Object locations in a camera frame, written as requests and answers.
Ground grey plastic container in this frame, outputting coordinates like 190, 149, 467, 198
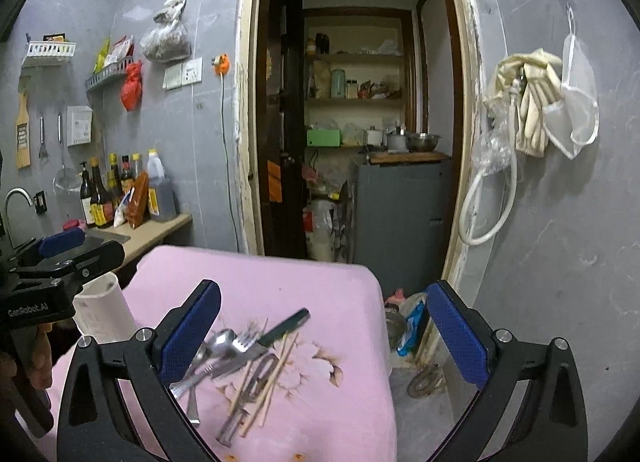
145, 148, 179, 222

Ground red plastic bag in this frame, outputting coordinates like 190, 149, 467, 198
120, 62, 145, 112

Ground wooden kitchen counter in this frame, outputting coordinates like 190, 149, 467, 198
86, 213, 194, 270

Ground crumpled clear plastic bag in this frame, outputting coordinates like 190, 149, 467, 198
472, 111, 516, 178

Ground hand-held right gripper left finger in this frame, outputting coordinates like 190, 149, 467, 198
56, 279, 223, 462

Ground pink floral tablecloth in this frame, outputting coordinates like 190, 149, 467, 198
37, 245, 399, 462

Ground metal bowl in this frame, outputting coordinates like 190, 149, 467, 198
405, 133, 442, 153

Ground person's left hand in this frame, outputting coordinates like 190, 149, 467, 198
27, 322, 68, 389

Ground white hose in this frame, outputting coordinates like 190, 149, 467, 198
458, 91, 519, 247

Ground white wall switch panel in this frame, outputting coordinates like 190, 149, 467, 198
163, 58, 204, 91

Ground wooden grater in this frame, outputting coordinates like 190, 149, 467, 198
15, 90, 32, 169

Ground clear bag of dried goods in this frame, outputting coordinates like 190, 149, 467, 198
139, 0, 193, 64

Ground round metal ring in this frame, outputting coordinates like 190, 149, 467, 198
407, 366, 446, 399

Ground green box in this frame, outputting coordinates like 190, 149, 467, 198
306, 127, 342, 148

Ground wooden chopstick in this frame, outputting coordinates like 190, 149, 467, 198
243, 333, 300, 436
228, 335, 288, 417

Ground metal skimmer ladle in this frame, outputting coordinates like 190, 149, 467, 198
53, 113, 81, 193

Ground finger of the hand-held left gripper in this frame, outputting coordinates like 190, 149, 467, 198
10, 241, 126, 294
15, 227, 87, 266

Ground green handled kitchen knife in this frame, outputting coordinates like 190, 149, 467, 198
210, 308, 312, 383

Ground grey wall rack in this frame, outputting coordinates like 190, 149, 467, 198
84, 56, 135, 92

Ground metal fork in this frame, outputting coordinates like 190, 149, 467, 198
169, 326, 268, 400

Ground white cup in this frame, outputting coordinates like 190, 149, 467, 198
73, 272, 139, 344

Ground wooden pantry shelf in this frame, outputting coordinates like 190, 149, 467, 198
302, 7, 417, 149

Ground white wall basket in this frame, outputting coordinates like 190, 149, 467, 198
22, 41, 77, 68

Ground grey cabinet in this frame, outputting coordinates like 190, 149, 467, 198
353, 158, 454, 289

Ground large dark sauce bottle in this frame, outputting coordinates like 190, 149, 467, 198
89, 157, 115, 228

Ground wooden cutting board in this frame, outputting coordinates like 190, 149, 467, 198
367, 151, 451, 164

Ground wooden door frame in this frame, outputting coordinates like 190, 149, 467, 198
234, 0, 483, 284

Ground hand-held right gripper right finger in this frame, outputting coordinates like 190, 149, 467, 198
425, 279, 590, 462

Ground yellow snack packet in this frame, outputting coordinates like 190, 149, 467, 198
94, 39, 111, 74

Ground dark wooden door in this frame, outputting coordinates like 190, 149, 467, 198
259, 0, 307, 259

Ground white wall box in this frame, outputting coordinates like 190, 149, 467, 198
66, 105, 94, 147

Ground metal pot with lid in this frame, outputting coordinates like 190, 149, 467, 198
384, 125, 411, 152

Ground white power cable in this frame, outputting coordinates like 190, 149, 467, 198
219, 74, 240, 254

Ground orange brown packet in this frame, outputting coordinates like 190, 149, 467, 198
124, 171, 151, 229

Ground white plastic container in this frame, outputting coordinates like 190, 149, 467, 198
307, 199, 341, 263

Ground blue and white bag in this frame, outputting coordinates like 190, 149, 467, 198
397, 291, 431, 358

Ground metal faucet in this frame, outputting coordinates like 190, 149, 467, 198
3, 187, 34, 244

